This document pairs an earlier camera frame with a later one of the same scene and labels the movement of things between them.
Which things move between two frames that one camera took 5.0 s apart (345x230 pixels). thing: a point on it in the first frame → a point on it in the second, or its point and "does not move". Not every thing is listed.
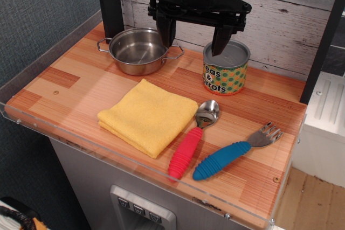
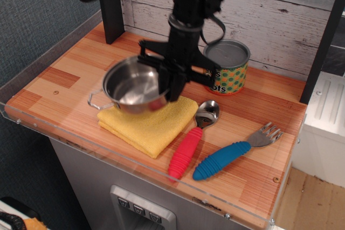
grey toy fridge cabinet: (114, 198) does not move
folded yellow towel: (147, 118) does not move
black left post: (110, 4) does not move
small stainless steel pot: (138, 51) → (134, 87)
